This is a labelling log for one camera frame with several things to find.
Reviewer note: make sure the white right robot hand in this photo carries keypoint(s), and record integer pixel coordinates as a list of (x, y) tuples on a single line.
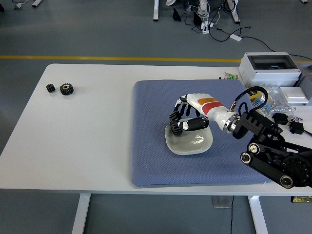
[(207, 104)]

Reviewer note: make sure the small black gear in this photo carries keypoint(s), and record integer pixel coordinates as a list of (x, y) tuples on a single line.
[(176, 131), (50, 89)]

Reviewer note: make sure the grey metal box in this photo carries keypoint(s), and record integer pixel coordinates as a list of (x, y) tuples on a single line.
[(307, 83)]

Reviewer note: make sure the grey terminal block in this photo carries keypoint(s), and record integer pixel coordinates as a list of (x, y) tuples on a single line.
[(226, 75)]

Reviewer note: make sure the green terminal block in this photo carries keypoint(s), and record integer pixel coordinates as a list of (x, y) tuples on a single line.
[(234, 77)]

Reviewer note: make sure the white square dish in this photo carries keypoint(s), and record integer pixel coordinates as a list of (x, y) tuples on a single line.
[(192, 146)]

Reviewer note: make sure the yellow black tape measure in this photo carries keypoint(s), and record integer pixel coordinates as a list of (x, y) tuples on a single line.
[(254, 93)]

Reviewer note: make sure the blue-grey quilted mat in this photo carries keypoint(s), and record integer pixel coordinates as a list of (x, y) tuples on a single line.
[(151, 109)]

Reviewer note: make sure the clear bag of parts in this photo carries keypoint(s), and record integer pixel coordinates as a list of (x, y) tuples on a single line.
[(278, 97)]

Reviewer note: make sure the white floor adapter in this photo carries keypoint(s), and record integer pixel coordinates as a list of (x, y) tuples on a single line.
[(235, 37)]

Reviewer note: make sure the black power adapter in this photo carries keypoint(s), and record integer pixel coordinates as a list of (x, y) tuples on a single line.
[(280, 117)]

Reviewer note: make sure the white power strip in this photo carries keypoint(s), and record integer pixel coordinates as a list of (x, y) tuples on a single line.
[(206, 27)]

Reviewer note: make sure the black floor stand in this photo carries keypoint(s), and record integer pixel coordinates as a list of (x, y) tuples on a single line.
[(196, 19), (176, 15)]

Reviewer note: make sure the black plug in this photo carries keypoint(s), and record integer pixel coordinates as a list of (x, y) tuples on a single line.
[(297, 128)]

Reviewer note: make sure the white background desk leg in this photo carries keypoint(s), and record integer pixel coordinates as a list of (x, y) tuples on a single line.
[(234, 12), (156, 9)]

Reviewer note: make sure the white floor fan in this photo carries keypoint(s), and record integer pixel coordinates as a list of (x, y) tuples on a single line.
[(202, 6)]

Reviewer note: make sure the white shoe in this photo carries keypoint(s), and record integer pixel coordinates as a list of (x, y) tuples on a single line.
[(171, 2)]

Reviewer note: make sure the white table leg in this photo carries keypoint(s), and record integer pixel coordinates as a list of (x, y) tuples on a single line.
[(258, 214), (81, 214)]

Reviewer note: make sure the black yellow control panel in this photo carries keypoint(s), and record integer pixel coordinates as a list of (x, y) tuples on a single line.
[(301, 199)]

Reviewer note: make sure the large black gear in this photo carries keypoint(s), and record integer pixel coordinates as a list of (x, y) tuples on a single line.
[(65, 90)]

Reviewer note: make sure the white desk foot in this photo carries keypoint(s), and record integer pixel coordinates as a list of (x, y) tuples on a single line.
[(36, 3)]

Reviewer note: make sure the grey electrical enclosure box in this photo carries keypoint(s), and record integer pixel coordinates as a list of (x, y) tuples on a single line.
[(268, 75)]

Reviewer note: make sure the white flat switch box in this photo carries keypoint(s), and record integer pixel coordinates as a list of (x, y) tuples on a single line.
[(292, 93)]

